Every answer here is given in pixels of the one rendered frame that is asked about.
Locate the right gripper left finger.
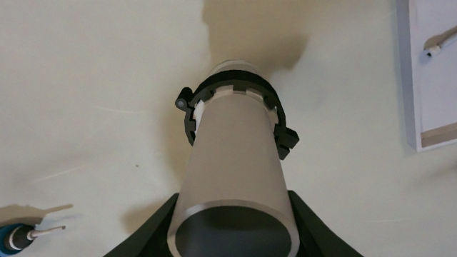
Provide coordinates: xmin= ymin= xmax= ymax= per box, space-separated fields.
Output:
xmin=103 ymin=193 xmax=179 ymax=257

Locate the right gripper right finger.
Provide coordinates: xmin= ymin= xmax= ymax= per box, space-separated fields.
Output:
xmin=288 ymin=190 xmax=364 ymax=257

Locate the white hollow tube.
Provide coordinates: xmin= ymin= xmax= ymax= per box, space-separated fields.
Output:
xmin=167 ymin=85 xmax=300 ymax=257

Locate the grey cylinder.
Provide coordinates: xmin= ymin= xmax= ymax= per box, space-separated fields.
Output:
xmin=206 ymin=59 xmax=266 ymax=80

